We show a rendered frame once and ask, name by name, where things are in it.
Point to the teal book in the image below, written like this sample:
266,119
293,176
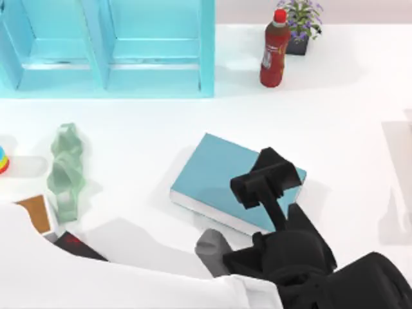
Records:
209,174

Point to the pale grey rounded box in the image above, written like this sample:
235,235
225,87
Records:
210,248

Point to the red bottle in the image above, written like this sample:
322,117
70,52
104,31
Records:
273,64

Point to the purple flower plant black pot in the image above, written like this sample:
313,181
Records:
297,45

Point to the light blue rack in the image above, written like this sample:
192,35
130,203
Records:
154,77

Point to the black box with red mark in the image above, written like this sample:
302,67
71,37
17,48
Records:
77,246

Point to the pale green translucent bottle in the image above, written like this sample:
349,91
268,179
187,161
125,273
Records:
66,193

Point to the stack of coloured rings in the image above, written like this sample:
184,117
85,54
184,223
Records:
3,164

